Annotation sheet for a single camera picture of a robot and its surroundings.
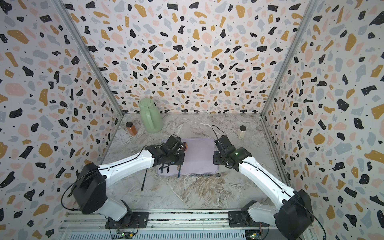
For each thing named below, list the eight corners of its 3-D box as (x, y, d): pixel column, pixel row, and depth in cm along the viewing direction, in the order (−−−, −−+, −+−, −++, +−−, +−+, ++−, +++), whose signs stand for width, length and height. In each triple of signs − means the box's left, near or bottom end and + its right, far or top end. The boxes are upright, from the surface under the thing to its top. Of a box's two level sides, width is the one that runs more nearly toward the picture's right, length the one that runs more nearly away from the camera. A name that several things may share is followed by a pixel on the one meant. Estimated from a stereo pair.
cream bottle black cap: (237, 140, 109) (240, 131, 101) (236, 134, 112) (239, 125, 104) (243, 140, 109) (247, 131, 101) (242, 134, 112) (245, 125, 105)
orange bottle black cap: (128, 132, 112) (123, 124, 105) (133, 129, 114) (129, 120, 107) (133, 136, 110) (129, 127, 103) (138, 132, 112) (134, 123, 105)
